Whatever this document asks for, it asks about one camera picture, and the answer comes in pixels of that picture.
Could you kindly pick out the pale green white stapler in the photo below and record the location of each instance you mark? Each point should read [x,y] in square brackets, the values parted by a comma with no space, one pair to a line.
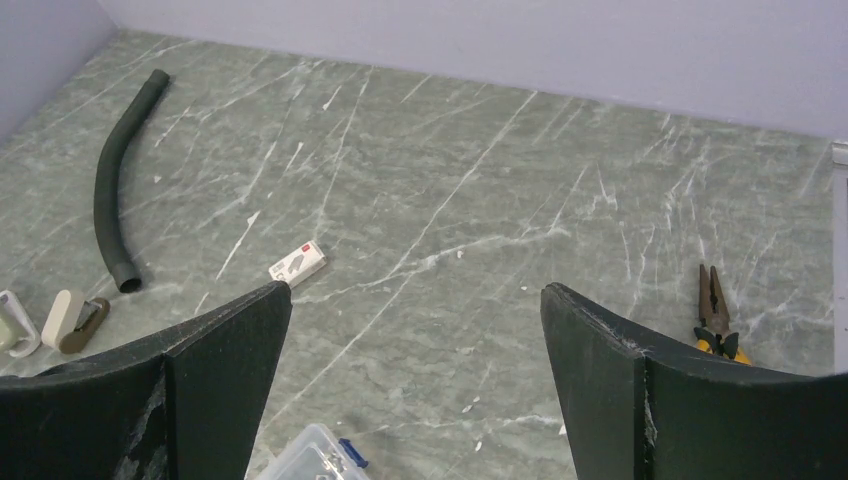
[19,337]

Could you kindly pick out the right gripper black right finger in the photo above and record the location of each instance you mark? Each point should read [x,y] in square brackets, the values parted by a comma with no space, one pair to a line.
[640,405]

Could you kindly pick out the white staple box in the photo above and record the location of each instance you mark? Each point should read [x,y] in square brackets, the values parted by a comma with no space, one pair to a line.
[298,265]

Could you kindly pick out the orange handled pliers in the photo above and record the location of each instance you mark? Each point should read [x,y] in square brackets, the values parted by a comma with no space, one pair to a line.
[714,334]

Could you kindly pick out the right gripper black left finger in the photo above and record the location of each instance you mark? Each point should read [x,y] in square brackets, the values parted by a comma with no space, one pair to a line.
[181,403]

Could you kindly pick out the clear plastic screw organizer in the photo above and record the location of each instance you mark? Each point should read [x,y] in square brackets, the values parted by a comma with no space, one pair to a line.
[317,454]

